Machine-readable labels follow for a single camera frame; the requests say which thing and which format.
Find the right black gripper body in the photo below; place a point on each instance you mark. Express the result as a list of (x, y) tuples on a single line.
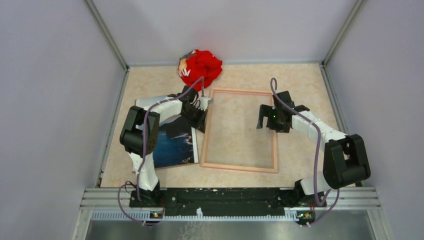
[(276, 111)]

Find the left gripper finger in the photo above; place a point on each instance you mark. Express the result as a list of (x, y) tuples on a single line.
[(201, 121), (192, 123)]

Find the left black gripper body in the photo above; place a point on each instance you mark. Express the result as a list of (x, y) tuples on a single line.
[(192, 112)]

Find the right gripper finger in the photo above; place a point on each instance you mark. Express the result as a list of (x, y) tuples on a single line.
[(273, 123), (264, 111)]

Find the pink wooden picture frame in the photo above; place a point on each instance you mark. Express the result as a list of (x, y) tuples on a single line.
[(232, 140)]

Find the landscape photo print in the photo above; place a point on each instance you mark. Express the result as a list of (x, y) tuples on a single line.
[(176, 141)]

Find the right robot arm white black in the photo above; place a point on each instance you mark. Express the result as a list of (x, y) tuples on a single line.
[(340, 159)]

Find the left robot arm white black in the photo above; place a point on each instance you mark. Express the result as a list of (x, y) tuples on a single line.
[(140, 132)]

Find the crumpled red cloth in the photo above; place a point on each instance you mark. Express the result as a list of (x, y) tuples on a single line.
[(199, 63)]

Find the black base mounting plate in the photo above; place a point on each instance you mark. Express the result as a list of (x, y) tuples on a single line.
[(227, 202)]

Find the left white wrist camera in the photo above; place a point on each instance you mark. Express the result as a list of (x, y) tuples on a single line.
[(204, 102)]

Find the aluminium front rail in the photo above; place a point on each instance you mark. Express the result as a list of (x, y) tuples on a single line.
[(112, 203)]

